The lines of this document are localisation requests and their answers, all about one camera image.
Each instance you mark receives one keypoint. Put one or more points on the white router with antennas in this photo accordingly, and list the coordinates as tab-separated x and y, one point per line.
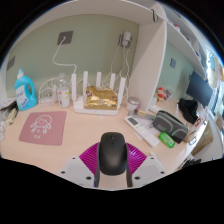
79	105

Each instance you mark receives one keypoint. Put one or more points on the pink printed mouse pad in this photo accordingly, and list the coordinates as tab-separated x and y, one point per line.
42	128

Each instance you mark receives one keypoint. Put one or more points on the black cloth bag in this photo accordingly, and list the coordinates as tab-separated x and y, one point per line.
188	110

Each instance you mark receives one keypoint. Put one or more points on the grey oblong wall plate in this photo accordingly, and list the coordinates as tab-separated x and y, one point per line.
11	63

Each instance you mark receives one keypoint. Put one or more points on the grey pencil case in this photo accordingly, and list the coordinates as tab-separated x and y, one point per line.
170	125

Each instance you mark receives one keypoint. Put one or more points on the clear bottle with red label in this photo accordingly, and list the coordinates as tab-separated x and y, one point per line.
63	96

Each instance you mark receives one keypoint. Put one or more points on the blue detergent bottle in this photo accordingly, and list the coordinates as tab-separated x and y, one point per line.
22	95

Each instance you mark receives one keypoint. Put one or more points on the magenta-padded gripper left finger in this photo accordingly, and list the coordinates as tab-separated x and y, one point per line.
87	159

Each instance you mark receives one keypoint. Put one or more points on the grey square wall socket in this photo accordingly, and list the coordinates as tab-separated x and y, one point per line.
65	37

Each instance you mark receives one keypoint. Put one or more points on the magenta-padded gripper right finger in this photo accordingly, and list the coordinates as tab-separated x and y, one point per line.
137	159

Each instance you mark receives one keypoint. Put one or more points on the white power strip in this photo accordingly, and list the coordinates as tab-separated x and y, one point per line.
47	100

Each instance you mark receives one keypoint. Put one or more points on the black monitor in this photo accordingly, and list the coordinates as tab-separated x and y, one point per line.
199	89

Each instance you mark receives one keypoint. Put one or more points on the yellow small box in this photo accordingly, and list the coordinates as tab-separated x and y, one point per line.
12	116

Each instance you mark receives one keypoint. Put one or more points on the green small packet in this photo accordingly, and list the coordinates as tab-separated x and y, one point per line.
166	140

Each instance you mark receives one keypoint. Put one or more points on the blue-grey small wall socket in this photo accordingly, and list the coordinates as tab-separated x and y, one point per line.
173	63

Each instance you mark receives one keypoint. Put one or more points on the stack of flat booklets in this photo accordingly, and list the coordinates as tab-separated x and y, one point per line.
7	105

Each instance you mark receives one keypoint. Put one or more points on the small silver can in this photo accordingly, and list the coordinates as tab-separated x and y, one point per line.
133	106

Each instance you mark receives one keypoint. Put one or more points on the black computer mouse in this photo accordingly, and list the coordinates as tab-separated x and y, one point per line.
113	153

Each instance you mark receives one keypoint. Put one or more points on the white remote control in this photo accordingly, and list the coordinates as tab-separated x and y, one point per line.
141	130

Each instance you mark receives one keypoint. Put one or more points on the white wall charger plug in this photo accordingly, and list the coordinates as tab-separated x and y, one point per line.
126	38

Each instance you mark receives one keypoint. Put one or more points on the white wall shelf unit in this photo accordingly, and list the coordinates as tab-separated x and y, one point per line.
148	60

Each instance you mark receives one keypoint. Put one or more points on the gold foil bag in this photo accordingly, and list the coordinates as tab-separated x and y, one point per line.
100	99

